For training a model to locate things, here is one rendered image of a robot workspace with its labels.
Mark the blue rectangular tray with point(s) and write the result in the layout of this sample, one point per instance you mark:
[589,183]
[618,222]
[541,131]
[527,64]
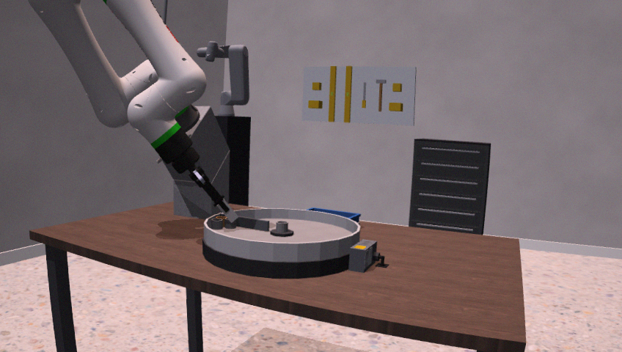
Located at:
[351,216]

